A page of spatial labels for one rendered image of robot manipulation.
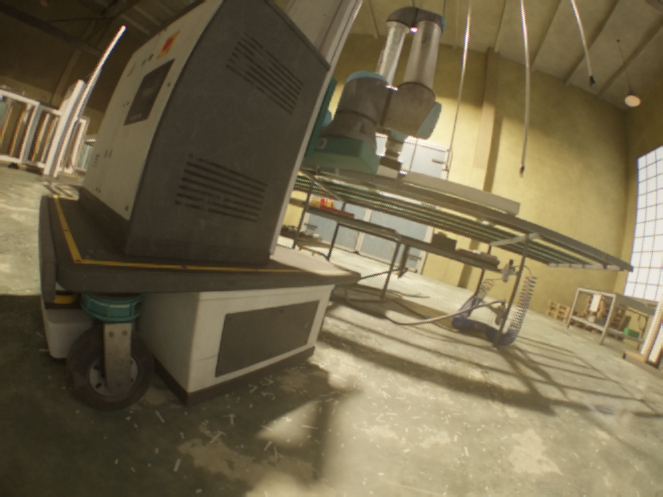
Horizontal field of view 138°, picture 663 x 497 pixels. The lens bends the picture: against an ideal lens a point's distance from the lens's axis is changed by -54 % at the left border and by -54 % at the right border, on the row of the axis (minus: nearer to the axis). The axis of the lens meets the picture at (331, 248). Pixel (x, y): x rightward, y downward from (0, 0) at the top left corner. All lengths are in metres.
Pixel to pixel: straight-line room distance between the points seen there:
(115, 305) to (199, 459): 0.30
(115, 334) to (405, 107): 0.93
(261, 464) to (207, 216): 0.46
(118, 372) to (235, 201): 0.38
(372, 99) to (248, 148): 0.50
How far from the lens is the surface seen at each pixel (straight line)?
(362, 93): 0.92
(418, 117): 0.92
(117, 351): 0.50
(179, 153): 0.45
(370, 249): 8.26
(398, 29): 1.37
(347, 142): 0.83
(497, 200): 1.73
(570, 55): 11.15
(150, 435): 0.58
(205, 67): 0.48
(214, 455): 0.56
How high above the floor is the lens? 0.43
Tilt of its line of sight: 3 degrees down
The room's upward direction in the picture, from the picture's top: 17 degrees clockwise
